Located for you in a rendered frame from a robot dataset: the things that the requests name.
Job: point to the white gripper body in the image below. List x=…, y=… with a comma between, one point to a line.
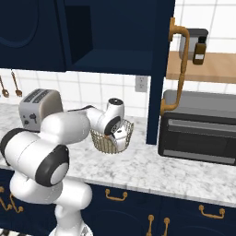
x=121, y=139

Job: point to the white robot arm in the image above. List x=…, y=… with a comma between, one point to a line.
x=58, y=129

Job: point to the navy arched cabinet door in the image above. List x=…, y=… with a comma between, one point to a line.
x=27, y=33

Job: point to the navy drawer front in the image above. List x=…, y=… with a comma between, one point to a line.
x=190, y=215
x=138, y=201

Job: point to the black microwave oven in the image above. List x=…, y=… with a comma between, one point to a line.
x=196, y=132

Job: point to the silver toaster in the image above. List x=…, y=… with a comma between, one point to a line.
x=37, y=107

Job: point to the hanging brown fork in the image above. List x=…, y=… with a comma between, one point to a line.
x=17, y=89

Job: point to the wooden shelf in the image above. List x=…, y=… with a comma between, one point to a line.
x=215, y=67

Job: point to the brown bottle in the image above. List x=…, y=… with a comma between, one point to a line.
x=199, y=50

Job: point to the grey canister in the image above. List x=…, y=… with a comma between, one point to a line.
x=189, y=40

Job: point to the hanging brown spoon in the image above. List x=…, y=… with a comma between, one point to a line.
x=3, y=90

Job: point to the white wall outlet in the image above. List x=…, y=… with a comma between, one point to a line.
x=141, y=83

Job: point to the navy wall cabinet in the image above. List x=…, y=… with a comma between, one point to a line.
x=116, y=37

